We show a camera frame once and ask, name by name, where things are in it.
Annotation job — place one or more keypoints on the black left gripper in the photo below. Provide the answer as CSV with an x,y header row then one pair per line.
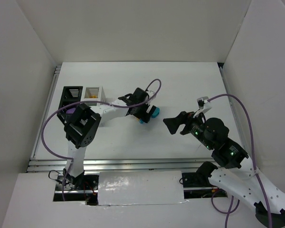
x,y
144,113

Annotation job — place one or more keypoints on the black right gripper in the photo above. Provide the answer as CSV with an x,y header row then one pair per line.
x,y
186,125

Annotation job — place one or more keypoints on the teal oval lego brick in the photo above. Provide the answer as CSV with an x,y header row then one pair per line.
x,y
156,112

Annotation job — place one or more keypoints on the purple rounded lego brick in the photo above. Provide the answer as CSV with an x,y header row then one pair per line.
x,y
70,111

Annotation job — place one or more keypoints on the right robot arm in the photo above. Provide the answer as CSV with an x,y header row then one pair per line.
x,y
234,171

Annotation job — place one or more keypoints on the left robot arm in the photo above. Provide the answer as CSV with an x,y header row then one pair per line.
x,y
82,125

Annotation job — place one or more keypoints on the white slotted container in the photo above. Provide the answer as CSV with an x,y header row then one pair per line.
x,y
90,91

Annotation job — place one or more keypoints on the black slotted container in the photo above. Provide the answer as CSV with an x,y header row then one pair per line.
x,y
70,94

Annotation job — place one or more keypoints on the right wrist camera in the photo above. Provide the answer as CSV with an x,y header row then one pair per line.
x,y
204,106

